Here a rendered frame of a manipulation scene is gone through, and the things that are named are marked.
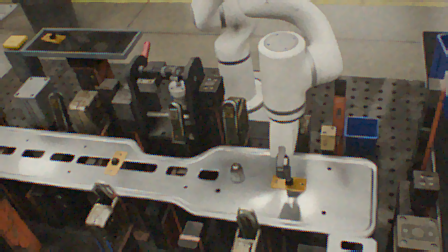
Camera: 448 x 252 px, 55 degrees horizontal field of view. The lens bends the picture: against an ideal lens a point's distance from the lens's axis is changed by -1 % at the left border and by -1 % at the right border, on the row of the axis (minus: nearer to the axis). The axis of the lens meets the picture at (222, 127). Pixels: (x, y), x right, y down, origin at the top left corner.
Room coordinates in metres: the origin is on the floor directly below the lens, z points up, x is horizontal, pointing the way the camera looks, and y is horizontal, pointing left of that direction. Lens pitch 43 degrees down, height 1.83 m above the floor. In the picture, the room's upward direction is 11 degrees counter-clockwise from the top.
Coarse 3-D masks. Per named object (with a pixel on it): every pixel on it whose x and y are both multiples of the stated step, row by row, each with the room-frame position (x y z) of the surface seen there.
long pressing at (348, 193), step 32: (0, 128) 1.09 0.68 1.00; (0, 160) 0.94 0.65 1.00; (32, 160) 0.92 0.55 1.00; (128, 160) 0.84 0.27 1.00; (160, 160) 0.82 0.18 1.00; (192, 160) 0.80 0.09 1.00; (224, 160) 0.78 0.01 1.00; (256, 160) 0.76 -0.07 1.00; (320, 160) 0.71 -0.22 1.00; (352, 160) 0.69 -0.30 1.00; (128, 192) 0.73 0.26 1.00; (160, 192) 0.71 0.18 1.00; (192, 192) 0.69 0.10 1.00; (224, 192) 0.67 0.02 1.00; (256, 192) 0.65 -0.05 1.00; (288, 192) 0.64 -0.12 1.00; (320, 192) 0.62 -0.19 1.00; (352, 192) 0.60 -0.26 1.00; (288, 224) 0.55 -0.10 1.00; (320, 224) 0.53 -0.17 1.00; (352, 224) 0.52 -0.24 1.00
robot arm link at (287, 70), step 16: (288, 32) 0.68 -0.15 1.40; (272, 48) 0.64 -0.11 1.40; (288, 48) 0.63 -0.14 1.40; (304, 48) 0.64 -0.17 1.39; (272, 64) 0.63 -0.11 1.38; (288, 64) 0.62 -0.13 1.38; (304, 64) 0.63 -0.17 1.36; (272, 80) 0.63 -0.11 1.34; (288, 80) 0.62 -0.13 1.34; (304, 80) 0.63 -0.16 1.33; (272, 96) 0.63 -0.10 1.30; (288, 96) 0.62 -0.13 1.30; (304, 96) 0.64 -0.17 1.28
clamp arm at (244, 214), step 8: (240, 208) 0.53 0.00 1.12; (248, 208) 0.53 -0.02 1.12; (240, 216) 0.52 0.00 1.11; (248, 216) 0.51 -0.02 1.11; (256, 216) 0.53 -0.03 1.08; (240, 224) 0.53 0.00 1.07; (248, 224) 0.52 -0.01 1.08; (256, 224) 0.52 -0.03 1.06; (248, 232) 0.53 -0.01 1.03; (256, 232) 0.52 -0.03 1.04
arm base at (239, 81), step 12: (228, 72) 1.23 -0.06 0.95; (240, 72) 1.22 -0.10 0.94; (252, 72) 1.25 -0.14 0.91; (228, 84) 1.23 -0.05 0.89; (240, 84) 1.22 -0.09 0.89; (252, 84) 1.24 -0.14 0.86; (228, 96) 1.24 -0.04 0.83; (240, 96) 1.22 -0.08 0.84; (252, 96) 1.23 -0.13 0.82; (252, 108) 1.19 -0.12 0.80
